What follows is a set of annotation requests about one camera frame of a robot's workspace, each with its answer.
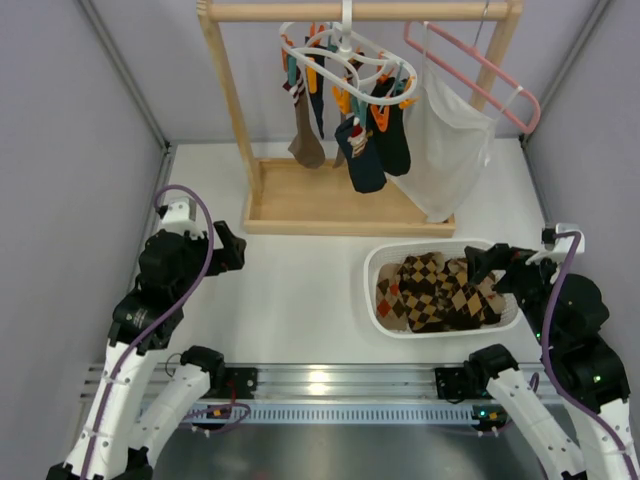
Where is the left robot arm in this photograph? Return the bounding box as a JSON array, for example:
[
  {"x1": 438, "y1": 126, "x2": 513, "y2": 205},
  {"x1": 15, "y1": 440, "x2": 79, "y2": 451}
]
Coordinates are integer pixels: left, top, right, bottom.
[{"x1": 47, "y1": 220, "x2": 246, "y2": 479}]

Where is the aluminium mounting rail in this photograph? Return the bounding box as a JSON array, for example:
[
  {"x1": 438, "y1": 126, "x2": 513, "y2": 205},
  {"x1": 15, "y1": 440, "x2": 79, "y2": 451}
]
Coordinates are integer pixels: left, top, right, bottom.
[{"x1": 79, "y1": 363, "x2": 626, "y2": 405}]

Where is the white mesh laundry bag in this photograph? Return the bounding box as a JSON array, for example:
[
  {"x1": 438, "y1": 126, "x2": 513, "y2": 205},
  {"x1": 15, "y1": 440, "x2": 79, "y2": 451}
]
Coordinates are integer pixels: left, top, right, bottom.
[{"x1": 393, "y1": 64, "x2": 497, "y2": 225}]

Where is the white plastic laundry basket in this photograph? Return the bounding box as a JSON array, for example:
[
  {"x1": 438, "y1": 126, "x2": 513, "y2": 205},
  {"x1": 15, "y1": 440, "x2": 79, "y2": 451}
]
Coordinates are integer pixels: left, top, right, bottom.
[{"x1": 364, "y1": 239, "x2": 520, "y2": 340}]

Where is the brown striped-cuff sock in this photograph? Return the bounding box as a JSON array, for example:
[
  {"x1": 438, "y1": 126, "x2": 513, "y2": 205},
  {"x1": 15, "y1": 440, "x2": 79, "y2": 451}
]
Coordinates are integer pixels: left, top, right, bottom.
[{"x1": 283, "y1": 69, "x2": 326, "y2": 169}]

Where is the wooden clothes rack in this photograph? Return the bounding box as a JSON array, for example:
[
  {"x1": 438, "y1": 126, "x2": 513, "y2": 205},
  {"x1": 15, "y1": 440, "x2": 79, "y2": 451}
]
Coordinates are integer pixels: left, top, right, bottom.
[{"x1": 196, "y1": 1, "x2": 523, "y2": 238}]

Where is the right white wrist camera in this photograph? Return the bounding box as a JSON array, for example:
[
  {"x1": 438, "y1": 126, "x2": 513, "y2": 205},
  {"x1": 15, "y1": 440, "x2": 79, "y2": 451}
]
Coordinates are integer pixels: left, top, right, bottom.
[{"x1": 525, "y1": 223, "x2": 585, "y2": 265}]

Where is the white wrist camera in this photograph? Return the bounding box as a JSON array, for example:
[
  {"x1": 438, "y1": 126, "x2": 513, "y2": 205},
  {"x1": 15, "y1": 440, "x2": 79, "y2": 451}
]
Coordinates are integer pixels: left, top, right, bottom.
[
  {"x1": 525, "y1": 223, "x2": 585, "y2": 265},
  {"x1": 159, "y1": 197, "x2": 204, "y2": 239}
]

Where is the argyle patterned socks pile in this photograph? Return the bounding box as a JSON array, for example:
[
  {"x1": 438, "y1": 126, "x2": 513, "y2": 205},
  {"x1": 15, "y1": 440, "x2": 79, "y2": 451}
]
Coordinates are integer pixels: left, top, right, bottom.
[{"x1": 374, "y1": 252, "x2": 507, "y2": 334}]

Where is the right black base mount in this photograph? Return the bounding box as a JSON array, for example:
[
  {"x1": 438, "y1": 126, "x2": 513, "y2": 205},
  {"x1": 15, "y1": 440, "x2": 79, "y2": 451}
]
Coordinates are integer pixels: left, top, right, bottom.
[{"x1": 434, "y1": 367, "x2": 490, "y2": 404}]

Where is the white slotted cable duct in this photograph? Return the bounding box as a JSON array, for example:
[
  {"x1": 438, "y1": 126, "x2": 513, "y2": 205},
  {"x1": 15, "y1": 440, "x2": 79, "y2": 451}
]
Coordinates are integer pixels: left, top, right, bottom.
[{"x1": 181, "y1": 403, "x2": 507, "y2": 426}]

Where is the dark navy sock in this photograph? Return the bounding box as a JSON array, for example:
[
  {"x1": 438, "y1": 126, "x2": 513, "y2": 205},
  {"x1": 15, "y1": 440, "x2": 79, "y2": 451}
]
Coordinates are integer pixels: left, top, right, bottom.
[{"x1": 367, "y1": 104, "x2": 411, "y2": 177}]

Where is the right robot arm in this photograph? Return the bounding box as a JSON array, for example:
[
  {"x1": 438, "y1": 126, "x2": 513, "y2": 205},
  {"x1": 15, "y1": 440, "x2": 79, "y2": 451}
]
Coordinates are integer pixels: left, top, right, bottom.
[{"x1": 464, "y1": 230, "x2": 639, "y2": 479}]

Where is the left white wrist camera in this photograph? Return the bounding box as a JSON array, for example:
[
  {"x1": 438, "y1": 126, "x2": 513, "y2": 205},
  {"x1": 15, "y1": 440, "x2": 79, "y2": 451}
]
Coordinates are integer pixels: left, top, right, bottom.
[{"x1": 159, "y1": 197, "x2": 204, "y2": 239}]

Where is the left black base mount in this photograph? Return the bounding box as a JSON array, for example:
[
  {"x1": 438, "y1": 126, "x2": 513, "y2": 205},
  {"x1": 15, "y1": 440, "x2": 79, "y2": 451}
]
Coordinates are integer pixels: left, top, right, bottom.
[{"x1": 203, "y1": 366, "x2": 258, "y2": 400}]

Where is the white plastic clip hanger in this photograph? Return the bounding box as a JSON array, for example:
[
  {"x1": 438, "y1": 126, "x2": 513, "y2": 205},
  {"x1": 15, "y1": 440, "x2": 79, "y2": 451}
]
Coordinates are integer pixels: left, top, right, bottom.
[{"x1": 279, "y1": 1, "x2": 417, "y2": 106}]

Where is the black sock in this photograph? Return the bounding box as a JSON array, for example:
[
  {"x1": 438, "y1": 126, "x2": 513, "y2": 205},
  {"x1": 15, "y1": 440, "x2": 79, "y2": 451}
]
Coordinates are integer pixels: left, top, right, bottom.
[{"x1": 305, "y1": 49, "x2": 329, "y2": 141}]

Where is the pink clothes hanger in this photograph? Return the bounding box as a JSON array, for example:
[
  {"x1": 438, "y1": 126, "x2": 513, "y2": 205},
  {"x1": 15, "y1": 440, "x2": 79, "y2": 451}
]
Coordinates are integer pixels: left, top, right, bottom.
[{"x1": 403, "y1": 19, "x2": 543, "y2": 135}]

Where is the orange clothes peg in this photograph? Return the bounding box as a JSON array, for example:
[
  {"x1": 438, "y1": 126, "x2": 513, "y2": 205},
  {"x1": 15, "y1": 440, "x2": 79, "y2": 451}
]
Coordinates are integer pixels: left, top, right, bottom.
[
  {"x1": 370, "y1": 104, "x2": 391, "y2": 133},
  {"x1": 332, "y1": 86, "x2": 351, "y2": 115},
  {"x1": 305, "y1": 56, "x2": 318, "y2": 95},
  {"x1": 398, "y1": 97, "x2": 419, "y2": 110}
]

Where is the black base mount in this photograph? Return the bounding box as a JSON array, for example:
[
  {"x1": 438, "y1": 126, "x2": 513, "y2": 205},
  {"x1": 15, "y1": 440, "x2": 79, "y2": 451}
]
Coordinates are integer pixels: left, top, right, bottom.
[
  {"x1": 203, "y1": 366, "x2": 258, "y2": 400},
  {"x1": 434, "y1": 367, "x2": 490, "y2": 404}
]

